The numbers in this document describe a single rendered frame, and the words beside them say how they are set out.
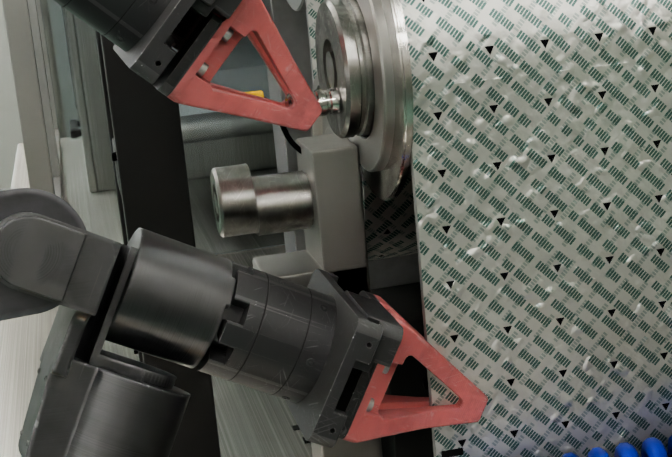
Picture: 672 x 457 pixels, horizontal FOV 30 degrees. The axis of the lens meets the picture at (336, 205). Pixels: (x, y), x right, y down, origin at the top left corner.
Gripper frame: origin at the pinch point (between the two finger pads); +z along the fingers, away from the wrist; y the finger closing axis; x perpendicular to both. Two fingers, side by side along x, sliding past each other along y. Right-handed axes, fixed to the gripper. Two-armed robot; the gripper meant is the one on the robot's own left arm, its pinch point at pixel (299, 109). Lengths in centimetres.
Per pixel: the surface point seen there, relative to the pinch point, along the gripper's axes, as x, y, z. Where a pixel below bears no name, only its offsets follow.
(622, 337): 0.4, 5.6, 20.5
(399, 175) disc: 0.3, 3.8, 5.3
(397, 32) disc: 5.7, 5.5, 0.2
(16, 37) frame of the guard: -12, -98, -8
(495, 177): 3.1, 5.2, 9.0
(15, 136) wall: -83, -551, 46
